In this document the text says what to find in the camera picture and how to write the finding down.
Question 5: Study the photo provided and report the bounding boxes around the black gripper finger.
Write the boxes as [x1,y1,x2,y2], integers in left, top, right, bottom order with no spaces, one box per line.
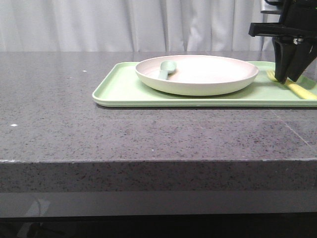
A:
[272,38,296,83]
[287,41,317,82]

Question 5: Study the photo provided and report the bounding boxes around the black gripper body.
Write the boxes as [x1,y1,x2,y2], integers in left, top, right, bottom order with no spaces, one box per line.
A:
[249,0,317,44]

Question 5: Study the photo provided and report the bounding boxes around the yellow plastic fork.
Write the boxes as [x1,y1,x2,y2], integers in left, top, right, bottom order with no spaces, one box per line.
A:
[266,70,317,100]

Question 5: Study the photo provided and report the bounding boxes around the beige round plate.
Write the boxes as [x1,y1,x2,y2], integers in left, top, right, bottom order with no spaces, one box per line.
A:
[135,55,259,96]

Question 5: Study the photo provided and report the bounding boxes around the teal green plastic spoon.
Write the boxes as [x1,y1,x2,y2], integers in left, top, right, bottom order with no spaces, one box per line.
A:
[158,60,176,80]

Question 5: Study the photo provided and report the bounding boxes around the light green rectangular tray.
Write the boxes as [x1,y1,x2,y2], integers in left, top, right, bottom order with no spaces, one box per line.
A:
[92,61,317,108]

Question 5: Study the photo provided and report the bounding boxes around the white pleated curtain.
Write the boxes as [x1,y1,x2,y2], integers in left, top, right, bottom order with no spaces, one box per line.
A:
[0,0,278,52]

